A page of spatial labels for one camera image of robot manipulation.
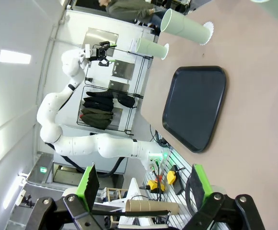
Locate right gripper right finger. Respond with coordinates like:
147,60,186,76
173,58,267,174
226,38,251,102
184,164,266,230

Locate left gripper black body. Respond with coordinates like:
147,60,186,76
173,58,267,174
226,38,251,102
91,43,109,63

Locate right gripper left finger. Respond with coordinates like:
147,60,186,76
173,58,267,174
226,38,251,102
32,164,100,230

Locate wooden crate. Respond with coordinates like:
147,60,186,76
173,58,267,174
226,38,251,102
105,188,129,225

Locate yellow emergency stop box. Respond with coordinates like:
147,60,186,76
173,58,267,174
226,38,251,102
146,179,165,194
166,170,178,184

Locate seated person in olive jacket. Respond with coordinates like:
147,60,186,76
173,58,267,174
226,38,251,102
98,0,168,26

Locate black hanging bag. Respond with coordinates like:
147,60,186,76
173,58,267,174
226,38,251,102
116,92,137,108

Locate black metal clothes rack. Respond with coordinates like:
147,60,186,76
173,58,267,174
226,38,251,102
76,45,154,135

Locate dark hanging jackets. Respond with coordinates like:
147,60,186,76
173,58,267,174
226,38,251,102
80,91,115,130

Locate brown cardboard tube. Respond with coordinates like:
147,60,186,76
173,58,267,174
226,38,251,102
125,199,179,215

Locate thin black rod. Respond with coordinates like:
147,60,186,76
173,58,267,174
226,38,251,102
91,209,171,218

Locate black plastic serving tray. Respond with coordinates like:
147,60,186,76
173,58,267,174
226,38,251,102
162,66,227,153

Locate rectangular ceiling light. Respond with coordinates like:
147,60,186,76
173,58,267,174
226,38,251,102
0,49,32,64

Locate large metal wall plate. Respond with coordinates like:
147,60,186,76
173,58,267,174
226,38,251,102
84,27,119,52

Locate small metal wall plate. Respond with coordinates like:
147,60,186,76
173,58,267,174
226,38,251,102
111,59,135,81

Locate left arm black hose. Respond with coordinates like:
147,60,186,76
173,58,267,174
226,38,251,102
57,153,127,178

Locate black cable bundle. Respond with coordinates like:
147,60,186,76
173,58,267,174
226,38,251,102
150,124,170,148

